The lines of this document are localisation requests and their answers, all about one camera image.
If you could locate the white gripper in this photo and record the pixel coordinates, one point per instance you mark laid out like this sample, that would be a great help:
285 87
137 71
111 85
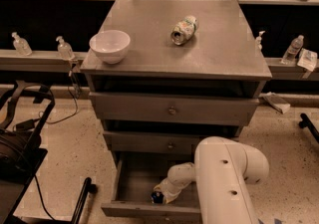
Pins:
170 187

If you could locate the blue crushed pepsi can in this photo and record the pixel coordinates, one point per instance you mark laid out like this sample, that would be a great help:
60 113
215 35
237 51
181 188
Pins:
157 197

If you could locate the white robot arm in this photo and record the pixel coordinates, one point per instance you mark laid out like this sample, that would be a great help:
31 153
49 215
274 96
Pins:
221 170

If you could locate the grey open bottom drawer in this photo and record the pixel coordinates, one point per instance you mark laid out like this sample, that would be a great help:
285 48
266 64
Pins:
138 173

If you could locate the grey middle drawer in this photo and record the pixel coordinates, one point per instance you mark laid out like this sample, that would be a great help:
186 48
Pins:
152 142

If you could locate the black stand leg bottom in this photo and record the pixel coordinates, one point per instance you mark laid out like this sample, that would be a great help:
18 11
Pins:
88 188

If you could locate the grey three-drawer cabinet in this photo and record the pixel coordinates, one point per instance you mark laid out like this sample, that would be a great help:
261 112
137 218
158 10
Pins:
220 60

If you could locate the grey top drawer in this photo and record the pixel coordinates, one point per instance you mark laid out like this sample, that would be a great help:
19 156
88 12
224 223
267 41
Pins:
171 108

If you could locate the green white soda can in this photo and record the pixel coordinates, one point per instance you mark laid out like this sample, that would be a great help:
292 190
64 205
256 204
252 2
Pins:
184 30

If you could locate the white bowl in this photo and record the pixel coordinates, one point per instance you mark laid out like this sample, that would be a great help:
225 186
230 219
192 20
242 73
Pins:
110 46

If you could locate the black chair leg right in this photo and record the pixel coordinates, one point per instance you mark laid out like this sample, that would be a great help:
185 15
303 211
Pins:
306 122

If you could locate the black chair left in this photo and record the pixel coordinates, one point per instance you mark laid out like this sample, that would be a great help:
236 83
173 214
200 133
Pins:
20 151

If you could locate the clear sanitizer bottle near cabinet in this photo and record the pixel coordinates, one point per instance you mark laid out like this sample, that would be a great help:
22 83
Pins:
65 49

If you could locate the small pump bottle right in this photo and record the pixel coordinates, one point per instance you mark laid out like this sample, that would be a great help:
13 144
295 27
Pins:
258 40

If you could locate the clear water bottle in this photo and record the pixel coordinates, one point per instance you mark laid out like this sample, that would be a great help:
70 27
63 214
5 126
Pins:
293 49

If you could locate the white plastic packet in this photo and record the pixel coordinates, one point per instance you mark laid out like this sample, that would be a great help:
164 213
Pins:
307 60

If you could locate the clear sanitizer bottle far left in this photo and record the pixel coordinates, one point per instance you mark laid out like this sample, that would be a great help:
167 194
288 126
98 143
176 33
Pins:
21 45

